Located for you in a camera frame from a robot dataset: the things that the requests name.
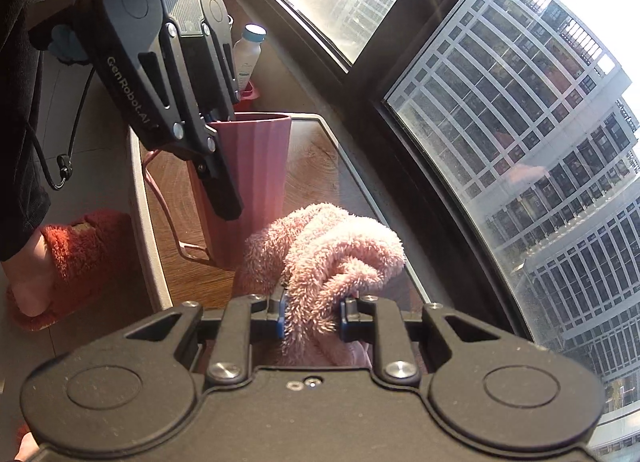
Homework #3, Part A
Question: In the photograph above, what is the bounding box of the person's left hand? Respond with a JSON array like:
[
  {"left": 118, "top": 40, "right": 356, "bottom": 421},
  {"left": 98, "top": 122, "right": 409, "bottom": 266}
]
[{"left": 49, "top": 24, "right": 92, "bottom": 65}]

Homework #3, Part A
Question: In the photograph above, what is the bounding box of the pink fluffy towel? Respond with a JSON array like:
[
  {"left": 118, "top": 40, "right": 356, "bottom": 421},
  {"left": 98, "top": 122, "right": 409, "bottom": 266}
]
[{"left": 232, "top": 202, "right": 407, "bottom": 369}]

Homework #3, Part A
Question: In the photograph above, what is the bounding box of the white rimmed wooden table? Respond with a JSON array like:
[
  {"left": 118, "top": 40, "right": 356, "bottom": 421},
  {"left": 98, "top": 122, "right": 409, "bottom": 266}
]
[{"left": 127, "top": 112, "right": 432, "bottom": 315}]

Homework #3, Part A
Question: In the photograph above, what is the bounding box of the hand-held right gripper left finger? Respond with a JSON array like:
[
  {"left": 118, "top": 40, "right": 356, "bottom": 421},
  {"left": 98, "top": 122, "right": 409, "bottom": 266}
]
[{"left": 125, "top": 292, "right": 289, "bottom": 388}]

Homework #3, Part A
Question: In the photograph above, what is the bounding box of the person's black clothing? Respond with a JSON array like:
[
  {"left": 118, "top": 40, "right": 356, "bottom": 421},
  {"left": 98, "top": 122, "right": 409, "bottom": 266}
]
[{"left": 0, "top": 0, "right": 52, "bottom": 263}]

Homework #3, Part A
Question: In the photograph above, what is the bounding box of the person's bare foot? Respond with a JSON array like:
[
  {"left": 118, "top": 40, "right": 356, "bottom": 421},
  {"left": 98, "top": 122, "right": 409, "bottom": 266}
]
[
  {"left": 14, "top": 424, "right": 42, "bottom": 462},
  {"left": 0, "top": 231, "right": 54, "bottom": 317}
]

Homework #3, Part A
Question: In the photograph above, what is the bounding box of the black cable with hook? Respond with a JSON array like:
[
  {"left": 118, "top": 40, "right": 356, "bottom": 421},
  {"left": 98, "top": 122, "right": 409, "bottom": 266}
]
[{"left": 27, "top": 59, "right": 99, "bottom": 191}]

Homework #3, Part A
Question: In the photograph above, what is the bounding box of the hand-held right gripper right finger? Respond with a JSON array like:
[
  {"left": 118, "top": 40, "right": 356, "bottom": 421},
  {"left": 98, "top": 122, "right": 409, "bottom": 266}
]
[{"left": 340, "top": 294, "right": 503, "bottom": 388}]

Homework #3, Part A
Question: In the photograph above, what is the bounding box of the pink ribbed cup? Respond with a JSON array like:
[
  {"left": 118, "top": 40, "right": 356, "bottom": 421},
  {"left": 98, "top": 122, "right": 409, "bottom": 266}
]
[{"left": 142, "top": 112, "right": 293, "bottom": 273}]

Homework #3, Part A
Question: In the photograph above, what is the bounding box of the white bottle with blue cap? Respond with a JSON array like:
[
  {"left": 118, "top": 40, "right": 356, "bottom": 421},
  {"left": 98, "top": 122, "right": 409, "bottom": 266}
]
[{"left": 232, "top": 24, "right": 267, "bottom": 92}]

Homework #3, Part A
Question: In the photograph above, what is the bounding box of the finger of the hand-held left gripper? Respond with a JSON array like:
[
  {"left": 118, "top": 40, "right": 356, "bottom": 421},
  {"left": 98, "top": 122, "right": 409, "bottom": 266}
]
[
  {"left": 202, "top": 26, "right": 241, "bottom": 123},
  {"left": 164, "top": 23, "right": 245, "bottom": 221}
]

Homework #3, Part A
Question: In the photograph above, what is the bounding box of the red fluffy slipper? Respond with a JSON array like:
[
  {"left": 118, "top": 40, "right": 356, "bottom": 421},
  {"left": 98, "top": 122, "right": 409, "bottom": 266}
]
[{"left": 7, "top": 209, "right": 134, "bottom": 333}]

